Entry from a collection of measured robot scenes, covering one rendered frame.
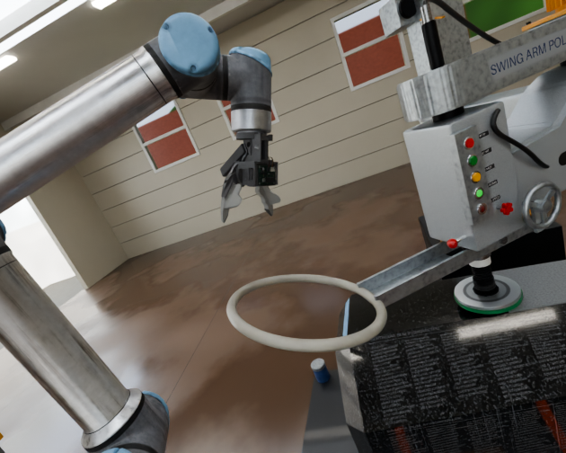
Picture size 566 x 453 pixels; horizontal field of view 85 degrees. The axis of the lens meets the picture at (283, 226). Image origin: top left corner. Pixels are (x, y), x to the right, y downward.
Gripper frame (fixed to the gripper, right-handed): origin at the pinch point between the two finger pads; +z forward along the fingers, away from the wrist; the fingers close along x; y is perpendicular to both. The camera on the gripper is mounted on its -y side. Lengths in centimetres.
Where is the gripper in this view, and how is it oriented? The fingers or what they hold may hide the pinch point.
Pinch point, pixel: (246, 219)
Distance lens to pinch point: 75.9
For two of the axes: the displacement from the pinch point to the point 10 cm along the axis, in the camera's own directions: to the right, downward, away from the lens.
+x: 7.0, -1.3, 7.0
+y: 7.1, 1.4, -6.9
